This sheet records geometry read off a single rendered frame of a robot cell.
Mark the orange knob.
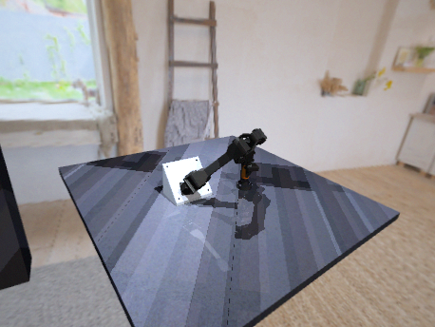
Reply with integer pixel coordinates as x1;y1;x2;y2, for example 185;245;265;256
241;166;249;179

